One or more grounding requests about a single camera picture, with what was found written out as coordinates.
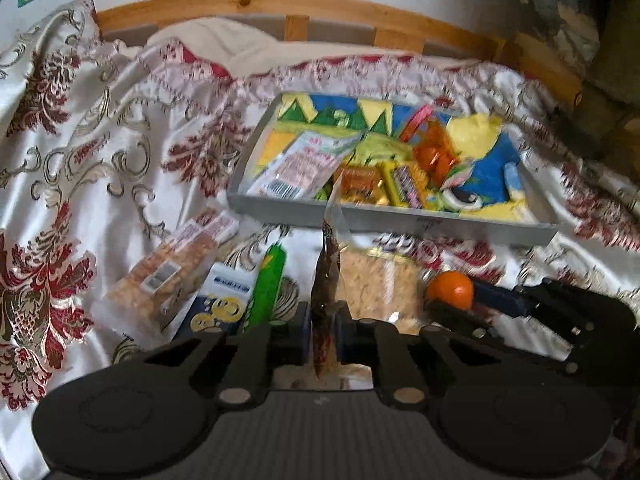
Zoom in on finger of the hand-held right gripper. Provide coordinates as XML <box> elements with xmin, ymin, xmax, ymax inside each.
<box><xmin>472</xmin><ymin>285</ymin><xmax>538</xmax><ymax>318</ymax></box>
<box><xmin>429</xmin><ymin>301</ymin><xmax>501</xmax><ymax>338</ymax></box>

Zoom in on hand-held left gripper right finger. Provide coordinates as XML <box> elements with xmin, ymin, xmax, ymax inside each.
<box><xmin>336</xmin><ymin>305</ymin><xmax>503</xmax><ymax>407</ymax></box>

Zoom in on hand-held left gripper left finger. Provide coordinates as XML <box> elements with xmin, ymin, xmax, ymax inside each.
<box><xmin>142</xmin><ymin>304</ymin><xmax>312</xmax><ymax>406</ymax></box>

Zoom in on mandarin orange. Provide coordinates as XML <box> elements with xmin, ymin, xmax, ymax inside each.
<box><xmin>426</xmin><ymin>271</ymin><xmax>475</xmax><ymax>311</ymax></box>

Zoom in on brown snack packet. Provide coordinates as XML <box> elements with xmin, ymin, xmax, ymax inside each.
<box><xmin>310</xmin><ymin>180</ymin><xmax>361</xmax><ymax>378</ymax></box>

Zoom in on green snack tube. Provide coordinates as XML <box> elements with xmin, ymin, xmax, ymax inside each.
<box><xmin>242</xmin><ymin>242</ymin><xmax>288</xmax><ymax>333</ymax></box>

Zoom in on clear cereal bag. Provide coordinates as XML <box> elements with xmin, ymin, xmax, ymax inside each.
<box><xmin>337</xmin><ymin>247</ymin><xmax>421</xmax><ymax>336</ymax></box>

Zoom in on blue snack packet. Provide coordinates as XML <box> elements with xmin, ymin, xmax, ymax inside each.
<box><xmin>170</xmin><ymin>270</ymin><xmax>261</xmax><ymax>341</ymax></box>

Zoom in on grey tray with drawing lining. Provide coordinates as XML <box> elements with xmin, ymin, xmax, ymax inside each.
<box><xmin>227</xmin><ymin>91</ymin><xmax>561</xmax><ymax>247</ymax></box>

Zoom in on yellow snack packet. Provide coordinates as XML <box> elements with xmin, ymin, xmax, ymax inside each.
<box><xmin>382</xmin><ymin>160</ymin><xmax>436</xmax><ymax>208</ymax></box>

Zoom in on gold snack packet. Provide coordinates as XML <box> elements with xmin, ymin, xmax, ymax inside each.
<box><xmin>335</xmin><ymin>165</ymin><xmax>388</xmax><ymax>206</ymax></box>

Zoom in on clear peanut snack packet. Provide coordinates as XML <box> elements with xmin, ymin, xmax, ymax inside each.
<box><xmin>102</xmin><ymin>210</ymin><xmax>241</xmax><ymax>343</ymax></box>

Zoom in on orange jelly packet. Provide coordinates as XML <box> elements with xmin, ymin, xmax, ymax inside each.
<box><xmin>397</xmin><ymin>105</ymin><xmax>476</xmax><ymax>191</ymax></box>

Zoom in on white green snack packet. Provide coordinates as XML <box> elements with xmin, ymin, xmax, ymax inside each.
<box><xmin>247</xmin><ymin>130</ymin><xmax>363</xmax><ymax>200</ymax></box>

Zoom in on brown trousers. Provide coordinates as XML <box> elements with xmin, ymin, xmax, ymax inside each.
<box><xmin>575</xmin><ymin>0</ymin><xmax>640</xmax><ymax>161</ymax></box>

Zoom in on floral satin blanket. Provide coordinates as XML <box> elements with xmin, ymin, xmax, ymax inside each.
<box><xmin>0</xmin><ymin>0</ymin><xmax>640</xmax><ymax>480</ymax></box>

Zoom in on pile of clothes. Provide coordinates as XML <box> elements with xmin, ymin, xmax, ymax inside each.
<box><xmin>505</xmin><ymin>0</ymin><xmax>601</xmax><ymax>66</ymax></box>

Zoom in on white pillow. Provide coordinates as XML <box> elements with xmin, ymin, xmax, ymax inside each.
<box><xmin>145</xmin><ymin>17</ymin><xmax>481</xmax><ymax>78</ymax></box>

